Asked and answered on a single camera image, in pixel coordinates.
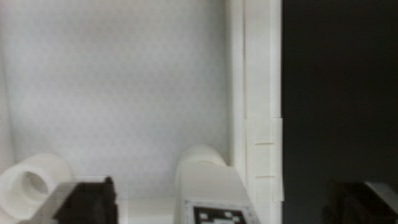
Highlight white desk top tray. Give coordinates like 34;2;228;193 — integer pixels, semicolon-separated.
0;0;237;224

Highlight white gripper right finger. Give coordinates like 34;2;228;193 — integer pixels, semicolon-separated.
322;181;398;224

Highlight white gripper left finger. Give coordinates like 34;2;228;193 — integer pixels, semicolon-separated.
16;175;121;224

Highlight white front barrier wall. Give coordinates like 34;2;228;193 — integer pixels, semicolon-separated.
244;0;285;224

